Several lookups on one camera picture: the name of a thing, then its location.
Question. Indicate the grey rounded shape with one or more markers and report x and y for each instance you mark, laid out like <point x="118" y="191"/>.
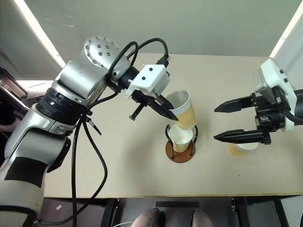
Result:
<point x="201" y="218"/>
<point x="148" y="218"/>

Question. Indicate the black table leg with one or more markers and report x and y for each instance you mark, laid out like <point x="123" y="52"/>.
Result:
<point x="110" y="212"/>
<point x="282" y="212"/>
<point x="240" y="211"/>

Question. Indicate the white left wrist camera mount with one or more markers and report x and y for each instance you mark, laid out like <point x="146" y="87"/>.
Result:
<point x="151" y="75"/>

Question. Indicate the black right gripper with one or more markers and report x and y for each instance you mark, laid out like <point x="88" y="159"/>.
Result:
<point x="272" y="118"/>

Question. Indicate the brown ripple paper cup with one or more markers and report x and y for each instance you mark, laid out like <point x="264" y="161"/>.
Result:
<point x="187" y="113"/>
<point x="246" y="147"/>
<point x="181" y="139"/>

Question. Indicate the dark brown furniture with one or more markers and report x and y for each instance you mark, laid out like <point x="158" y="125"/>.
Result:
<point x="11" y="87"/>

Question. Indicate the black floor strip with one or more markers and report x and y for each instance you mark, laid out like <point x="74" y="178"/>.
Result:
<point x="177" y="204"/>

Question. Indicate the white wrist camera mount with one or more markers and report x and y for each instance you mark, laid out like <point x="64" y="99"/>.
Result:
<point x="272" y="73"/>
<point x="151" y="75"/>

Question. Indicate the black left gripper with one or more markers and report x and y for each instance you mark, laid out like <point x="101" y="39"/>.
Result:
<point x="142" y="97"/>

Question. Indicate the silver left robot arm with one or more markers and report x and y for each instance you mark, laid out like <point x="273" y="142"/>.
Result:
<point x="78" y="78"/>

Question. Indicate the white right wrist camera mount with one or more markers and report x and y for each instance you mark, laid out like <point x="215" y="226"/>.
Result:
<point x="272" y="73"/>

